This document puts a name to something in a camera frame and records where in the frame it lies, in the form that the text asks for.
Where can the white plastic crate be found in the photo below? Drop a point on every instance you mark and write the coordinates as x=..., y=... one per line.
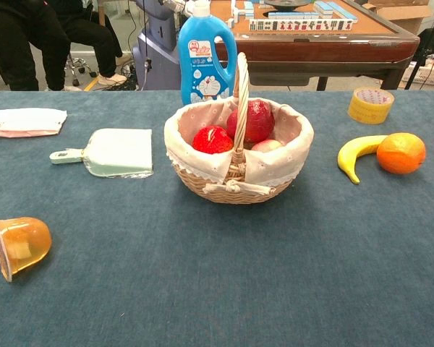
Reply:
x=428, y=74

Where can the row of mahjong tiles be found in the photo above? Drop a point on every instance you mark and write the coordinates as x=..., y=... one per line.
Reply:
x=300, y=24

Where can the orange fruit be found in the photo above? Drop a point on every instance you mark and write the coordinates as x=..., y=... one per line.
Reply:
x=400, y=153

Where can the blue detergent bottle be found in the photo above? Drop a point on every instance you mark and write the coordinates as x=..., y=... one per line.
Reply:
x=202, y=61

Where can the yellow banana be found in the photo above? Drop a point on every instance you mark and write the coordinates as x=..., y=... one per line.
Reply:
x=354, y=152

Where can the yellow tape roll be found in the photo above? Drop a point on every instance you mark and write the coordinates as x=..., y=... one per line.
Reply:
x=369, y=108

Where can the wooden mahjong table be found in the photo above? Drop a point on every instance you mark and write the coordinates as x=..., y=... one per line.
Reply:
x=329, y=47

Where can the cardboard box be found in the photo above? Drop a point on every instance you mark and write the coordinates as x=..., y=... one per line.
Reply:
x=405, y=14

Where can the black tripod leg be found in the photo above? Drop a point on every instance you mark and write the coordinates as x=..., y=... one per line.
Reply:
x=425, y=47

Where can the light green dustpan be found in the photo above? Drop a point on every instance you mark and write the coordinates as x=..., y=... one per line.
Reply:
x=119, y=153

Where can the white folded cloth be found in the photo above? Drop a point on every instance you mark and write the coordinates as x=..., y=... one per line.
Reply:
x=23, y=121

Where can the office chair wheeled base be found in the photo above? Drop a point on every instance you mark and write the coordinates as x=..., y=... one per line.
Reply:
x=80, y=67

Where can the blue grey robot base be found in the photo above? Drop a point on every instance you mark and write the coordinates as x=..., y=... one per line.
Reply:
x=159, y=47

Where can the orange jelly cup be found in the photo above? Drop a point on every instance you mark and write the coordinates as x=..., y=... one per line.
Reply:
x=23, y=244

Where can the wicker basket with cloth liner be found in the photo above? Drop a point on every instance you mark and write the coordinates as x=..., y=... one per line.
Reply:
x=217, y=170

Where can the person in black clothes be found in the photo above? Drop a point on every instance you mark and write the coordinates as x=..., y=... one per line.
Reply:
x=40, y=36

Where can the pale pink peach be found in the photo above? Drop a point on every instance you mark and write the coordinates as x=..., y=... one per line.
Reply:
x=265, y=145

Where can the red strawberry toy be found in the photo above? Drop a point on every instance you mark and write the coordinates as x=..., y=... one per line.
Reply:
x=211, y=140

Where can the dark red apple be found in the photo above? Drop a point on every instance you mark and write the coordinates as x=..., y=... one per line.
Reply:
x=257, y=121

